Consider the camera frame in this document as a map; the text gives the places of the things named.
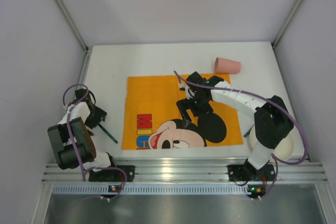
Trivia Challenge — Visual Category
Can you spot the green handled spoon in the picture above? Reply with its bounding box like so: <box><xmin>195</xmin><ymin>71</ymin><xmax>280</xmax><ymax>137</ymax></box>
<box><xmin>244</xmin><ymin>129</ymin><xmax>251</xmax><ymax>138</ymax></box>

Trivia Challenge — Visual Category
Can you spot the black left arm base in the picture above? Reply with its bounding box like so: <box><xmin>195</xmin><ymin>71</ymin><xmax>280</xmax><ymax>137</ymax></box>
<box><xmin>89</xmin><ymin>165</ymin><xmax>135</xmax><ymax>182</ymax></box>

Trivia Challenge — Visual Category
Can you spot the orange cartoon mouse placemat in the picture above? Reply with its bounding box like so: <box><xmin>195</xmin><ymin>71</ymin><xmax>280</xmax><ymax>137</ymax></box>
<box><xmin>122</xmin><ymin>76</ymin><xmax>243</xmax><ymax>151</ymax></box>

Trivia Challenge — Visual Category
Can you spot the right aluminium corner post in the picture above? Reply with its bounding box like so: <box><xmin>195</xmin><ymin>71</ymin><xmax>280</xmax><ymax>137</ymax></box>
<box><xmin>271</xmin><ymin>0</ymin><xmax>322</xmax><ymax>49</ymax></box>

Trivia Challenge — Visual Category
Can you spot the green handled fork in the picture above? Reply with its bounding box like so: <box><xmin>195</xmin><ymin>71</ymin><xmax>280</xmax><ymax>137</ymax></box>
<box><xmin>98</xmin><ymin>124</ymin><xmax>119</xmax><ymax>144</ymax></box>

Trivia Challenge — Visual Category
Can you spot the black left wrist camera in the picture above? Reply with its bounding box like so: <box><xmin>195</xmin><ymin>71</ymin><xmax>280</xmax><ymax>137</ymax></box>
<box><xmin>75</xmin><ymin>88</ymin><xmax>91</xmax><ymax>102</ymax></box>

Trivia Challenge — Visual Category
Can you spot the cream round plate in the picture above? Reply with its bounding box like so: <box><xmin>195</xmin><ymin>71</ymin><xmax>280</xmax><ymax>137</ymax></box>
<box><xmin>246</xmin><ymin>126</ymin><xmax>294</xmax><ymax>161</ymax></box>

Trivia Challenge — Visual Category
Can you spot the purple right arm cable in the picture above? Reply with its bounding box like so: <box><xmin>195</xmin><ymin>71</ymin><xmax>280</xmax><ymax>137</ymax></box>
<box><xmin>173</xmin><ymin>70</ymin><xmax>309</xmax><ymax>200</ymax></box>

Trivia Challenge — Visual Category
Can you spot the aluminium mounting rail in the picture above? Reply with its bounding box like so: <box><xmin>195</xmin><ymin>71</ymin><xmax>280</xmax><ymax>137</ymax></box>
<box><xmin>41</xmin><ymin>157</ymin><xmax>329</xmax><ymax>184</ymax></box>

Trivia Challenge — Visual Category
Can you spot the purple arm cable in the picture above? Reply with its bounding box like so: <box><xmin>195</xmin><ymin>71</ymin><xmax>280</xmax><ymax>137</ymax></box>
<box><xmin>62</xmin><ymin>84</ymin><xmax>128</xmax><ymax>201</ymax></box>
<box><xmin>173</xmin><ymin>70</ymin><xmax>309</xmax><ymax>200</ymax></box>

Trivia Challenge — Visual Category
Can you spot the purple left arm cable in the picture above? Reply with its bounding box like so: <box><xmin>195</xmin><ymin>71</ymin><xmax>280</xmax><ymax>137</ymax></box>
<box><xmin>62</xmin><ymin>84</ymin><xmax>128</xmax><ymax>201</ymax></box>

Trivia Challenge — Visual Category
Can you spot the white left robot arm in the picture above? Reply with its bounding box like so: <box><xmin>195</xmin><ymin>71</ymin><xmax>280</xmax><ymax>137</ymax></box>
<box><xmin>47</xmin><ymin>101</ymin><xmax>115</xmax><ymax>171</ymax></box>

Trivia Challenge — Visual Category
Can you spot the pink plastic cup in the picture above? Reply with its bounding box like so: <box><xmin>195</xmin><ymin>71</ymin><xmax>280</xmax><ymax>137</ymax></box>
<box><xmin>214</xmin><ymin>57</ymin><xmax>241</xmax><ymax>74</ymax></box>

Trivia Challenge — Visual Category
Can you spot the left aluminium corner post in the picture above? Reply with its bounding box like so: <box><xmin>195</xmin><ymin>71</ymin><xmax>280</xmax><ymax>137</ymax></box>
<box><xmin>36</xmin><ymin>0</ymin><xmax>90</xmax><ymax>51</ymax></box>

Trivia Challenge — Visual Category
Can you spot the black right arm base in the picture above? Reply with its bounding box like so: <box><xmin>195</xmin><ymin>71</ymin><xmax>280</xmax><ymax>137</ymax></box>
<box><xmin>227</xmin><ymin>160</ymin><xmax>276</xmax><ymax>183</ymax></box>

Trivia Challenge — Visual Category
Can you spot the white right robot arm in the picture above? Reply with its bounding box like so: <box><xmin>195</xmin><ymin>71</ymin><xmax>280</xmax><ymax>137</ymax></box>
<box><xmin>176</xmin><ymin>72</ymin><xmax>294</xmax><ymax>171</ymax></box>

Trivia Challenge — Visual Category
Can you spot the aluminium corner post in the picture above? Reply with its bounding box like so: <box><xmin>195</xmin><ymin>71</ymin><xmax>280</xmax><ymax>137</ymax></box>
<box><xmin>271</xmin><ymin>0</ymin><xmax>322</xmax><ymax>49</ymax></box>
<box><xmin>36</xmin><ymin>0</ymin><xmax>90</xmax><ymax>51</ymax></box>

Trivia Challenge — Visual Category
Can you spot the perforated metal cable tray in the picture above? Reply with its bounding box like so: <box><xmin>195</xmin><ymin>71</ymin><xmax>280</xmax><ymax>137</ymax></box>
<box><xmin>52</xmin><ymin>184</ymin><xmax>266</xmax><ymax>196</ymax></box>

